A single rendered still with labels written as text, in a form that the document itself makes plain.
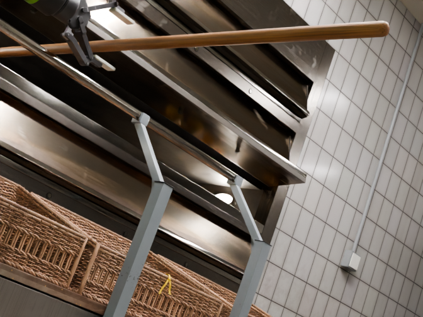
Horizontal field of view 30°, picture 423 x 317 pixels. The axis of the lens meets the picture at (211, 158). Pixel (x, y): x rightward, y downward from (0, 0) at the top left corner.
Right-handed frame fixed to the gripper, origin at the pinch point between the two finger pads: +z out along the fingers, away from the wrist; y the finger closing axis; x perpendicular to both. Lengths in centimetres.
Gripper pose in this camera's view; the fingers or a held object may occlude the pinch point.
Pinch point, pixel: (118, 44)
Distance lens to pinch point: 205.0
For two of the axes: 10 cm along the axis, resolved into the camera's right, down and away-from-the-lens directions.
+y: -3.4, 9.1, -2.6
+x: 7.0, 0.6, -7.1
